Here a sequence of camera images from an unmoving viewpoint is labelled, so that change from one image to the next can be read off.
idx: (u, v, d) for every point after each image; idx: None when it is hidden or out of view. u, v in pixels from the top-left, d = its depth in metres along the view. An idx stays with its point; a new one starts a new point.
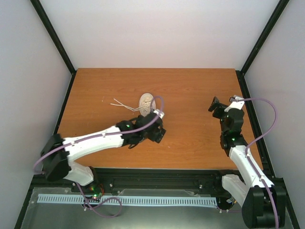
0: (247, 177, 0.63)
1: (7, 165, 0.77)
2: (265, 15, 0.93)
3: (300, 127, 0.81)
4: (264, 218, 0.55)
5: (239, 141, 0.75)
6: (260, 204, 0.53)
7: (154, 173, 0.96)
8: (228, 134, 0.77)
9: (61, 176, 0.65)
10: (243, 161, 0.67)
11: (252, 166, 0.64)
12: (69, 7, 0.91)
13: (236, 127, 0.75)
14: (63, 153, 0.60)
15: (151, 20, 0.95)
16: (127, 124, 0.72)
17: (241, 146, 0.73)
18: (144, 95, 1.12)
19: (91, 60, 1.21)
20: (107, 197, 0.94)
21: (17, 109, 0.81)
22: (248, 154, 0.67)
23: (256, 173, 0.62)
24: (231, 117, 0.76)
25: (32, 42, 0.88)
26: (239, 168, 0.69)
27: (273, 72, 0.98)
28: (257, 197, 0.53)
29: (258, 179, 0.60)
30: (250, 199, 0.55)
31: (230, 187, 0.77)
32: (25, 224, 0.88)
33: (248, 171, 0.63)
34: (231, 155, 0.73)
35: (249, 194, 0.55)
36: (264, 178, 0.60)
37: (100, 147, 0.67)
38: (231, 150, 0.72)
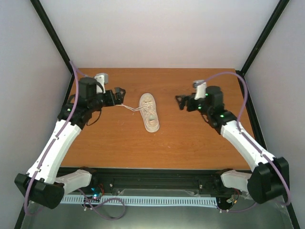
0: (248, 156, 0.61)
1: (7, 164, 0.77)
2: (265, 15, 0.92)
3: (300, 128, 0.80)
4: (273, 191, 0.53)
5: (228, 116, 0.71)
6: (268, 179, 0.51)
7: (154, 173, 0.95)
8: (215, 112, 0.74)
9: (58, 199, 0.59)
10: (240, 139, 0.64)
11: (250, 142, 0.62)
12: (69, 7, 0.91)
13: (218, 101, 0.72)
14: (38, 182, 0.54)
15: (151, 20, 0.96)
16: (68, 109, 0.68)
17: (233, 121, 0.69)
18: (144, 95, 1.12)
19: (91, 60, 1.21)
20: (108, 198, 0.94)
21: (17, 109, 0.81)
22: (242, 130, 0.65)
23: (255, 149, 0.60)
24: (211, 93, 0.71)
25: (32, 42, 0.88)
26: (236, 146, 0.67)
27: (273, 72, 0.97)
28: (264, 175, 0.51)
29: (260, 156, 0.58)
30: (257, 179, 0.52)
31: (231, 181, 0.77)
32: (25, 224, 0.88)
33: (249, 150, 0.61)
34: (224, 134, 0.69)
35: (255, 175, 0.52)
36: (265, 152, 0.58)
37: (64, 149, 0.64)
38: (223, 129, 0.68)
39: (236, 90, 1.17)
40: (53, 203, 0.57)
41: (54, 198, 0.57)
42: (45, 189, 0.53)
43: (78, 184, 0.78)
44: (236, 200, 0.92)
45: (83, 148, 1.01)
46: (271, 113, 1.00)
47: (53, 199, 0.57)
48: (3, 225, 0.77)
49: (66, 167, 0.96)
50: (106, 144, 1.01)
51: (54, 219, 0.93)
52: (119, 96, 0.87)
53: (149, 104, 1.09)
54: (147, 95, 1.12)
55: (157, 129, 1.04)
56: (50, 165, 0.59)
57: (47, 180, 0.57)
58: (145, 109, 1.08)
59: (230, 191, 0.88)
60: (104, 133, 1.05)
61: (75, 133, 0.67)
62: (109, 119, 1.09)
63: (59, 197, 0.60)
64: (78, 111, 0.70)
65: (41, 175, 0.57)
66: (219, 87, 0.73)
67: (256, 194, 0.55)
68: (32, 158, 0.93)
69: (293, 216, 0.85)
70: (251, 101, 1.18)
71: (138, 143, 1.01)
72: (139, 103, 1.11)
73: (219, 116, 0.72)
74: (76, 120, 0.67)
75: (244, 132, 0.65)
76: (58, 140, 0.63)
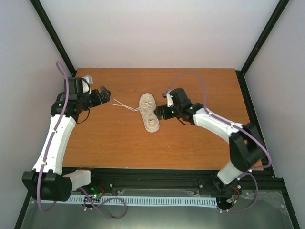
0: (221, 132, 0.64)
1: (7, 164, 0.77)
2: (265, 15, 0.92)
3: (299, 127, 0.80)
4: (254, 156, 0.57)
5: (197, 107, 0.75)
6: (242, 143, 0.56)
7: (155, 173, 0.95)
8: (184, 106, 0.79)
9: (67, 190, 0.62)
10: (210, 121, 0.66)
11: (219, 120, 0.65)
12: (68, 7, 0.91)
13: (183, 98, 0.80)
14: (47, 174, 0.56)
15: (151, 20, 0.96)
16: (59, 104, 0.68)
17: (201, 109, 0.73)
18: (144, 95, 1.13)
19: (91, 60, 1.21)
20: (108, 198, 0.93)
21: (17, 108, 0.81)
22: (210, 113, 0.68)
23: (225, 123, 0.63)
24: (174, 93, 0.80)
25: (32, 42, 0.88)
26: (210, 130, 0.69)
27: (273, 71, 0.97)
28: (237, 140, 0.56)
29: (230, 127, 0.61)
30: (233, 146, 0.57)
31: (225, 173, 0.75)
32: (25, 224, 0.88)
33: (219, 127, 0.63)
34: (198, 123, 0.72)
35: (231, 142, 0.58)
36: (234, 123, 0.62)
37: (65, 140, 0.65)
38: (196, 118, 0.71)
39: (237, 90, 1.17)
40: (64, 194, 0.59)
41: (65, 189, 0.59)
42: (56, 179, 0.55)
43: (81, 182, 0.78)
44: (236, 200, 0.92)
45: (83, 148, 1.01)
46: (271, 113, 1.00)
47: (64, 190, 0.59)
48: (2, 225, 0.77)
49: (66, 167, 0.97)
50: (106, 144, 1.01)
51: (53, 218, 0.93)
52: (105, 95, 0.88)
53: (149, 104, 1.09)
54: (147, 95, 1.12)
55: (157, 129, 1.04)
56: (55, 157, 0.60)
57: (55, 171, 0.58)
58: (145, 109, 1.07)
59: (230, 191, 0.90)
60: (104, 133, 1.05)
61: (71, 125, 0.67)
62: (109, 119, 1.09)
63: (68, 189, 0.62)
64: (70, 104, 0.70)
65: (48, 168, 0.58)
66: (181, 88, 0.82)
67: (239, 164, 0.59)
68: (32, 158, 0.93)
69: (293, 216, 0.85)
70: (251, 101, 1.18)
71: (139, 143, 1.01)
72: (139, 103, 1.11)
73: (188, 109, 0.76)
74: (70, 113, 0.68)
75: (213, 114, 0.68)
76: (56, 133, 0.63)
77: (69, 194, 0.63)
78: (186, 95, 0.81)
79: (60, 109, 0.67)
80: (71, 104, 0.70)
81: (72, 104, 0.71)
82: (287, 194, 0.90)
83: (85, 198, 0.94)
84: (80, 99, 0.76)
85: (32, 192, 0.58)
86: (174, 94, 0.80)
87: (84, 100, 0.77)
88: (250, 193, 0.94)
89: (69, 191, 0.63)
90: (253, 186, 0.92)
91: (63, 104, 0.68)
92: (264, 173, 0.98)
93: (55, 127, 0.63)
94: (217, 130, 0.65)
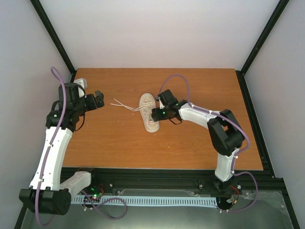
0: (202, 121, 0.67)
1: (7, 164, 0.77)
2: (265, 15, 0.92)
3: (299, 128, 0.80)
4: (233, 140, 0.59)
5: (182, 103, 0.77)
6: (219, 126, 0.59)
7: (154, 173, 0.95)
8: (171, 104, 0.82)
9: (67, 202, 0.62)
10: (192, 112, 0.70)
11: (200, 110, 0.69)
12: (68, 7, 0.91)
13: (169, 97, 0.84)
14: (45, 192, 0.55)
15: (150, 20, 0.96)
16: (55, 114, 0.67)
17: (185, 104, 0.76)
18: (144, 95, 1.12)
19: (91, 60, 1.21)
20: (108, 198, 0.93)
21: (17, 109, 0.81)
22: (192, 105, 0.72)
23: (204, 112, 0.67)
24: (161, 94, 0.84)
25: (32, 42, 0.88)
26: (195, 121, 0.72)
27: (273, 71, 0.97)
28: (214, 124, 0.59)
29: (209, 115, 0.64)
30: (211, 130, 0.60)
31: (219, 168, 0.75)
32: (25, 224, 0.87)
33: (199, 116, 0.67)
34: (183, 117, 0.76)
35: (209, 128, 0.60)
36: (212, 111, 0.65)
37: (62, 153, 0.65)
38: (181, 111, 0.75)
39: (237, 90, 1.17)
40: (63, 208, 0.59)
41: (64, 202, 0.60)
42: (54, 195, 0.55)
43: (81, 186, 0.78)
44: (236, 200, 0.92)
45: (83, 148, 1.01)
46: (271, 113, 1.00)
47: (63, 204, 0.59)
48: (3, 225, 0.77)
49: (66, 167, 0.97)
50: (106, 144, 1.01)
51: (53, 218, 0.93)
52: (99, 99, 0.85)
53: (149, 104, 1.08)
54: (147, 95, 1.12)
55: (157, 129, 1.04)
56: (52, 172, 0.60)
57: (53, 187, 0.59)
58: (145, 109, 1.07)
59: (230, 191, 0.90)
60: (104, 133, 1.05)
61: (68, 136, 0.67)
62: (109, 119, 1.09)
63: (68, 201, 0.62)
64: (66, 114, 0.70)
65: (46, 184, 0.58)
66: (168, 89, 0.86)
67: (220, 148, 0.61)
68: (32, 159, 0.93)
69: (293, 216, 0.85)
70: (251, 101, 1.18)
71: (138, 143, 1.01)
72: (139, 103, 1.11)
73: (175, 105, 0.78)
74: (66, 125, 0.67)
75: (196, 107, 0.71)
76: (53, 147, 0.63)
77: (69, 205, 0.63)
78: (172, 94, 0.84)
79: (55, 119, 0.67)
80: (67, 114, 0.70)
81: (68, 114, 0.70)
82: (287, 194, 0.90)
83: (85, 199, 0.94)
84: (76, 107, 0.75)
85: (31, 208, 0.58)
86: (161, 95, 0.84)
87: (80, 108, 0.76)
88: (250, 193, 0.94)
89: (69, 203, 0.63)
90: (253, 186, 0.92)
91: (58, 115, 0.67)
92: (264, 172, 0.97)
93: (51, 141, 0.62)
94: (199, 120, 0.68)
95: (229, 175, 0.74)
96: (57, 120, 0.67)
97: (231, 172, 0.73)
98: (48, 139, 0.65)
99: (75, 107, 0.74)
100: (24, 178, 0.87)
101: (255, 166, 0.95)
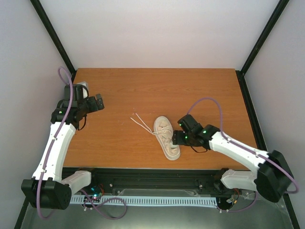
0: (242, 160, 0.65)
1: (7, 164, 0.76)
2: (265, 15, 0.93)
3: (299, 128, 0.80)
4: (282, 186, 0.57)
5: (210, 130, 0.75)
6: (272, 174, 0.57)
7: (155, 173, 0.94)
8: (195, 131, 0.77)
9: (67, 196, 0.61)
10: (230, 148, 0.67)
11: (241, 147, 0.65)
12: (69, 7, 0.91)
13: (192, 123, 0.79)
14: (46, 182, 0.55)
15: (151, 20, 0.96)
16: (60, 111, 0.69)
17: (216, 133, 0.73)
18: (159, 119, 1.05)
19: (91, 60, 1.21)
20: (108, 198, 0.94)
21: (17, 109, 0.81)
22: (229, 139, 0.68)
23: (249, 152, 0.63)
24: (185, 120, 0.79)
25: (32, 42, 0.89)
26: (228, 154, 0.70)
27: (272, 72, 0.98)
28: (267, 172, 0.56)
29: (256, 158, 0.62)
30: (262, 177, 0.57)
31: (232, 181, 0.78)
32: (25, 224, 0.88)
33: (243, 156, 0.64)
34: (214, 148, 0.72)
35: (260, 175, 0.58)
36: (259, 153, 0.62)
37: (65, 148, 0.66)
38: (212, 143, 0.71)
39: (237, 90, 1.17)
40: (63, 202, 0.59)
41: (64, 197, 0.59)
42: (56, 186, 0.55)
43: (81, 185, 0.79)
44: (236, 200, 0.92)
45: (83, 147, 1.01)
46: (271, 113, 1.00)
47: (63, 198, 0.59)
48: (3, 225, 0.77)
49: (66, 167, 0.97)
50: (106, 144, 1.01)
51: (54, 218, 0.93)
52: (100, 101, 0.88)
53: (166, 130, 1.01)
54: (162, 119, 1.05)
55: (179, 156, 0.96)
56: (55, 164, 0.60)
57: (55, 179, 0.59)
58: (163, 135, 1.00)
59: (230, 191, 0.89)
60: (104, 133, 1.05)
61: (71, 132, 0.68)
62: (109, 119, 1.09)
63: (68, 196, 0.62)
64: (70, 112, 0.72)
65: (48, 175, 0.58)
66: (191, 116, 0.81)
67: (268, 194, 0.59)
68: (33, 159, 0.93)
69: (293, 216, 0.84)
70: (251, 101, 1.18)
71: (138, 143, 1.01)
72: (155, 127, 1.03)
73: (202, 132, 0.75)
74: (70, 120, 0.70)
75: (231, 140, 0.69)
76: (56, 140, 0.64)
77: (69, 201, 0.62)
78: (194, 119, 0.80)
79: (60, 116, 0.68)
80: (72, 111, 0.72)
81: (72, 111, 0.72)
82: (286, 194, 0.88)
83: (85, 199, 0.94)
84: (80, 106, 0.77)
85: (31, 201, 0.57)
86: (182, 120, 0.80)
87: (83, 107, 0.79)
88: (250, 193, 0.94)
89: (69, 198, 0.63)
90: None
91: (63, 112, 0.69)
92: None
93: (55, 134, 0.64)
94: (239, 157, 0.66)
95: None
96: (62, 117, 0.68)
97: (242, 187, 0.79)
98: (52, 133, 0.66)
99: (80, 106, 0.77)
100: (25, 178, 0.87)
101: None
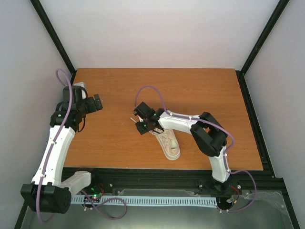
0: (183, 127, 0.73)
1: (7, 164, 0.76)
2: (265, 15, 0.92)
3: (299, 127, 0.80)
4: (218, 141, 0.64)
5: (159, 113, 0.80)
6: (202, 130, 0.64)
7: (154, 173, 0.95)
8: (148, 116, 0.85)
9: (67, 199, 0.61)
10: (172, 120, 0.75)
11: (179, 118, 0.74)
12: (69, 7, 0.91)
13: (145, 109, 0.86)
14: (46, 187, 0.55)
15: (151, 20, 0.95)
16: (59, 114, 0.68)
17: (163, 114, 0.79)
18: None
19: (90, 60, 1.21)
20: (108, 198, 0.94)
21: (16, 109, 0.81)
22: (170, 114, 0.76)
23: (185, 119, 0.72)
24: (138, 109, 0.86)
25: (32, 42, 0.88)
26: (175, 128, 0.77)
27: (272, 71, 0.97)
28: (198, 130, 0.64)
29: (190, 121, 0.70)
30: (196, 135, 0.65)
31: (215, 169, 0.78)
32: (25, 225, 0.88)
33: (182, 123, 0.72)
34: (164, 126, 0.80)
35: (193, 133, 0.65)
36: (192, 117, 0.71)
37: (64, 151, 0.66)
38: (161, 121, 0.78)
39: (237, 90, 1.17)
40: (63, 206, 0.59)
41: (64, 201, 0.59)
42: (55, 191, 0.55)
43: (81, 186, 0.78)
44: (236, 200, 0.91)
45: (83, 148, 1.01)
46: (271, 113, 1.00)
47: (63, 202, 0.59)
48: (3, 226, 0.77)
49: (66, 167, 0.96)
50: (106, 144, 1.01)
51: (54, 218, 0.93)
52: (99, 102, 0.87)
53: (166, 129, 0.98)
54: None
55: (178, 156, 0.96)
56: (54, 168, 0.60)
57: (55, 183, 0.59)
58: (164, 136, 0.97)
59: (230, 191, 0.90)
60: (103, 133, 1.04)
61: (70, 135, 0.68)
62: (109, 119, 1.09)
63: (68, 200, 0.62)
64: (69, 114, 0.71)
65: (48, 180, 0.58)
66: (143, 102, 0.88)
67: (209, 151, 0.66)
68: (32, 159, 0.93)
69: (293, 216, 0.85)
70: (251, 100, 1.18)
71: (138, 144, 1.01)
72: None
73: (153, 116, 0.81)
74: (70, 123, 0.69)
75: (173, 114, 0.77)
76: (55, 144, 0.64)
77: (68, 204, 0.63)
78: (147, 106, 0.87)
79: (59, 119, 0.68)
80: (71, 114, 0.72)
81: (71, 114, 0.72)
82: (286, 194, 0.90)
83: (85, 199, 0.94)
84: (79, 108, 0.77)
85: (31, 205, 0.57)
86: (137, 109, 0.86)
87: (83, 109, 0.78)
88: (250, 193, 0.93)
89: (69, 202, 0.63)
90: (253, 187, 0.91)
91: (62, 115, 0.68)
92: (264, 172, 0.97)
93: (55, 139, 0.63)
94: (179, 126, 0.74)
95: (226, 174, 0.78)
96: (61, 120, 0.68)
97: (227, 171, 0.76)
98: (51, 137, 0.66)
99: (79, 108, 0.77)
100: (25, 178, 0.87)
101: (255, 167, 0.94)
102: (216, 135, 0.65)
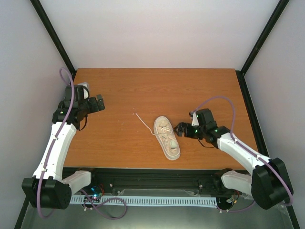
0: (244, 161, 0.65)
1: (7, 164, 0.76)
2: (265, 15, 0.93)
3: (299, 127, 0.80)
4: (276, 194, 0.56)
5: (222, 130, 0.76)
6: (267, 180, 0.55)
7: (154, 173, 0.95)
8: (208, 128, 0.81)
9: (67, 196, 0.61)
10: (235, 147, 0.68)
11: (245, 148, 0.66)
12: (68, 7, 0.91)
13: (209, 118, 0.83)
14: (47, 181, 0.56)
15: (151, 19, 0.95)
16: (61, 111, 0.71)
17: (227, 134, 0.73)
18: (159, 119, 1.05)
19: (91, 60, 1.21)
20: (108, 198, 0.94)
21: (17, 109, 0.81)
22: (236, 140, 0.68)
23: (251, 153, 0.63)
24: (201, 112, 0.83)
25: (32, 42, 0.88)
26: (232, 154, 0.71)
27: (272, 71, 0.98)
28: (261, 174, 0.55)
29: (256, 160, 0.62)
30: (257, 180, 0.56)
31: (231, 181, 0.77)
32: (25, 225, 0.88)
33: (244, 156, 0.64)
34: (221, 146, 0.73)
35: (255, 176, 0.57)
36: (260, 155, 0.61)
37: (66, 147, 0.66)
38: (219, 141, 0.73)
39: (236, 90, 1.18)
40: (64, 202, 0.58)
41: (64, 196, 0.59)
42: (56, 185, 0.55)
43: (81, 184, 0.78)
44: (236, 200, 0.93)
45: (83, 148, 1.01)
46: (271, 113, 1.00)
47: (63, 198, 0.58)
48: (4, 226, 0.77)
49: (66, 167, 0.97)
50: (106, 143, 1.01)
51: (54, 219, 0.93)
52: (101, 102, 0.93)
53: (166, 129, 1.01)
54: (162, 119, 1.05)
55: (178, 157, 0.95)
56: (55, 163, 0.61)
57: (55, 177, 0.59)
58: (164, 136, 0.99)
59: (230, 191, 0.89)
60: (104, 133, 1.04)
61: (72, 131, 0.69)
62: (109, 119, 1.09)
63: (68, 196, 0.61)
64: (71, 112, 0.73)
65: (48, 174, 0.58)
66: (211, 113, 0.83)
67: (261, 201, 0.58)
68: (33, 159, 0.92)
69: (293, 216, 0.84)
70: (251, 101, 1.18)
71: (138, 143, 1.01)
72: (155, 127, 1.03)
73: (214, 130, 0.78)
74: (72, 121, 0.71)
75: (238, 140, 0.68)
76: (57, 140, 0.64)
77: (69, 201, 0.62)
78: (212, 116, 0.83)
79: (61, 116, 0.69)
80: (73, 112, 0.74)
81: (73, 112, 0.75)
82: None
83: (85, 199, 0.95)
84: (80, 107, 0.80)
85: (31, 200, 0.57)
86: (200, 113, 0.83)
87: (84, 107, 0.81)
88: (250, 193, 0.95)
89: (69, 198, 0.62)
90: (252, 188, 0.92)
91: (65, 112, 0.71)
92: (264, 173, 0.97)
93: (56, 134, 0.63)
94: (239, 158, 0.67)
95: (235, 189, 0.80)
96: (61, 118, 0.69)
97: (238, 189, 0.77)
98: (53, 132, 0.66)
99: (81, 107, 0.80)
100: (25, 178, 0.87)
101: None
102: (277, 186, 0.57)
